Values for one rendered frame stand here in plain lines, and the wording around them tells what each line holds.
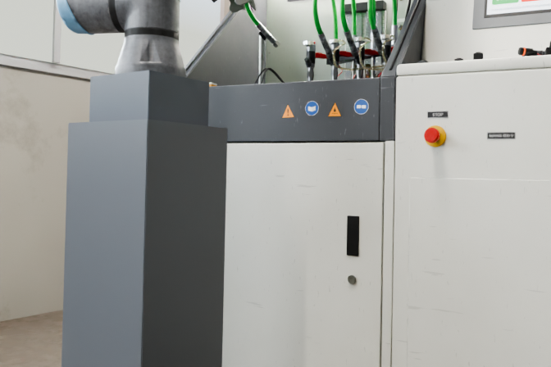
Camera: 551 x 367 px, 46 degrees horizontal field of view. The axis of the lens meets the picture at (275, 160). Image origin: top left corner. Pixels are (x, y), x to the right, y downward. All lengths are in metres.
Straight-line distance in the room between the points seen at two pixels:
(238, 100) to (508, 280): 0.84
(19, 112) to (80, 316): 1.98
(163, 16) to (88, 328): 0.66
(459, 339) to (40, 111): 2.36
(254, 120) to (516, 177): 0.70
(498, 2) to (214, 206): 0.97
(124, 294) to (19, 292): 2.05
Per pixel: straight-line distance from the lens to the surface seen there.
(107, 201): 1.32
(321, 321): 1.71
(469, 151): 1.57
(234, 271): 1.81
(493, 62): 1.58
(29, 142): 3.30
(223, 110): 1.83
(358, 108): 1.65
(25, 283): 3.34
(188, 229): 1.33
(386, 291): 1.64
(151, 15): 1.39
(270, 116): 1.75
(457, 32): 1.87
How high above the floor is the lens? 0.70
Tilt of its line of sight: 1 degrees up
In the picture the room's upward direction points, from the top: 1 degrees clockwise
